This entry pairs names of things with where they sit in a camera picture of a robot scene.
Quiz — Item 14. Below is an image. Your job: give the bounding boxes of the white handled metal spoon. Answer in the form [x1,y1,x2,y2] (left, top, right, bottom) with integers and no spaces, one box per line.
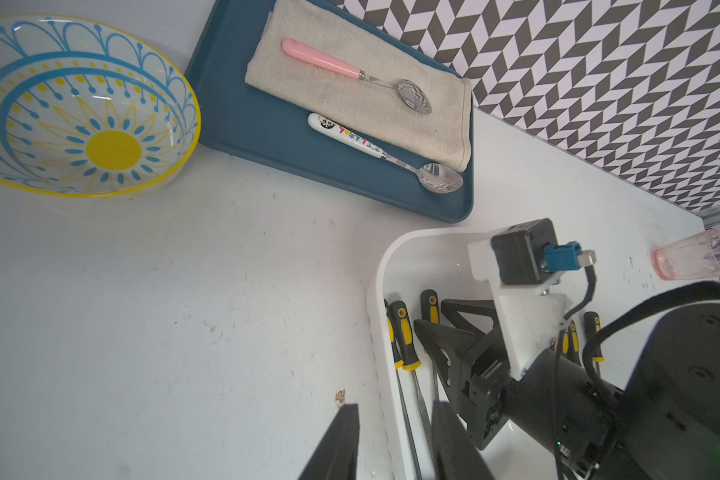
[307,113,464,194]

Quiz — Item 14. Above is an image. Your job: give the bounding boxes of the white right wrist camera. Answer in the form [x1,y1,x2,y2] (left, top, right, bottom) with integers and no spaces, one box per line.
[467,218,596,380]

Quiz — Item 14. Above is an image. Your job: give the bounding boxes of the beige folded cloth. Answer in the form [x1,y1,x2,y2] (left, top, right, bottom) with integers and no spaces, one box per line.
[245,1,472,172]

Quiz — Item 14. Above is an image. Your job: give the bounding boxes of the pink translucent cup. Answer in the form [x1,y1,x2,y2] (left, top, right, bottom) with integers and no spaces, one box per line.
[651,229,720,280]

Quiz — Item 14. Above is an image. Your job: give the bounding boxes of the pink handled slotted spoon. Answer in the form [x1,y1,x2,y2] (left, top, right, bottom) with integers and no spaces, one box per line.
[281,38,432,114]

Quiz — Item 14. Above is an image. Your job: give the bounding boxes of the blue yellow patterned bowl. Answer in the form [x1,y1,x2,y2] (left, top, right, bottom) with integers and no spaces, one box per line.
[0,15,201,198]

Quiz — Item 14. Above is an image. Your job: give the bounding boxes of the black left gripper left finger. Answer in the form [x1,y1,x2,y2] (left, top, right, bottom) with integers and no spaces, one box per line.
[299,404,360,480]

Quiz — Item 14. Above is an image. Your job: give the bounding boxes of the teal rectangular tray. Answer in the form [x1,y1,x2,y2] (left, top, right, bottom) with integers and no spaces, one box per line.
[185,1,474,223]

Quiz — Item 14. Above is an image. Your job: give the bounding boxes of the white plastic storage box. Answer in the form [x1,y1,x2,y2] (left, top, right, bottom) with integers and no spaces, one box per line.
[366,228,554,479]

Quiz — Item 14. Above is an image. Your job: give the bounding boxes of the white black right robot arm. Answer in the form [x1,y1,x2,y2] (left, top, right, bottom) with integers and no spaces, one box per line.
[414,281,720,479]

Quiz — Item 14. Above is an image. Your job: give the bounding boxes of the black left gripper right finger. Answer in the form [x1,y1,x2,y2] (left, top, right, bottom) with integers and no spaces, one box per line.
[431,401,494,480]

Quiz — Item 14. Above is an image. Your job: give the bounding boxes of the black yellow file tool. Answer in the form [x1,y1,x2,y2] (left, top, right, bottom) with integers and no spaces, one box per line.
[583,311,605,377]
[556,321,581,366]
[384,301,422,480]
[420,289,440,401]
[389,300,435,461]

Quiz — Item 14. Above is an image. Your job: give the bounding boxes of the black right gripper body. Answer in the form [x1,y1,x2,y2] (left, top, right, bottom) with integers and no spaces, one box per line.
[414,299,510,450]

